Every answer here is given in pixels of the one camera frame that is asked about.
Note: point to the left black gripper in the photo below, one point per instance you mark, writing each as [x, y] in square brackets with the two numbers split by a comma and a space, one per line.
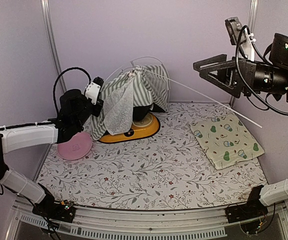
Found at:
[97, 111]

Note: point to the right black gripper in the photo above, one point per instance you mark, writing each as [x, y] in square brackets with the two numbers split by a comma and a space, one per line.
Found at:
[231, 82]

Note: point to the avocado print cushion mat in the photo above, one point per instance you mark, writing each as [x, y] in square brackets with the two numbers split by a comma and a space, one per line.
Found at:
[226, 141]

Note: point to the striped fabric pet tent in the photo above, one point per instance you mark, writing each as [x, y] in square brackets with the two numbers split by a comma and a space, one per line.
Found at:
[143, 86]

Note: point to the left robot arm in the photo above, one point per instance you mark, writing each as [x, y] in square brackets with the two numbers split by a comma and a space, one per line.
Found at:
[23, 136]

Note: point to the yellow double pet feeder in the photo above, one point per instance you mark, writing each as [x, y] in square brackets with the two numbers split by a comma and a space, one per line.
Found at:
[135, 133]

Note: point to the pink round plate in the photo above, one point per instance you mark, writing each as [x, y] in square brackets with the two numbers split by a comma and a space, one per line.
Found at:
[76, 148]

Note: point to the cream bowl in feeder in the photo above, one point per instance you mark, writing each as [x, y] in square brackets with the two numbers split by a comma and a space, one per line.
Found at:
[146, 121]

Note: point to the floral table cloth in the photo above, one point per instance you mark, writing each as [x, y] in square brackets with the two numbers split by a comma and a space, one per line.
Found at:
[166, 171]

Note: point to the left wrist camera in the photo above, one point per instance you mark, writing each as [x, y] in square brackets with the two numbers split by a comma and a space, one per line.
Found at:
[93, 90]

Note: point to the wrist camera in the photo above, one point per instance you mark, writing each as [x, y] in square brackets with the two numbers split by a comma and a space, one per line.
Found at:
[93, 90]
[241, 37]

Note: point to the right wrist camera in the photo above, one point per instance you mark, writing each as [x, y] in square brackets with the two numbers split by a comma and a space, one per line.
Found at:
[241, 37]

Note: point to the right aluminium frame post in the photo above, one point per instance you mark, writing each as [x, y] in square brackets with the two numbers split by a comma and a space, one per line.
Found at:
[252, 14]

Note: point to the aluminium frame post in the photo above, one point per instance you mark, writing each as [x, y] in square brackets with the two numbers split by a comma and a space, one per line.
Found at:
[50, 34]
[252, 14]

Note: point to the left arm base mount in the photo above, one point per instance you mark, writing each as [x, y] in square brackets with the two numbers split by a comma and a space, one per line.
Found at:
[51, 209]

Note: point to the left aluminium frame post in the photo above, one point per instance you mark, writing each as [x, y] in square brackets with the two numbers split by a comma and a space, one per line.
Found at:
[50, 34]

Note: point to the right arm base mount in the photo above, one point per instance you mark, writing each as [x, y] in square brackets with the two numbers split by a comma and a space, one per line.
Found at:
[253, 208]

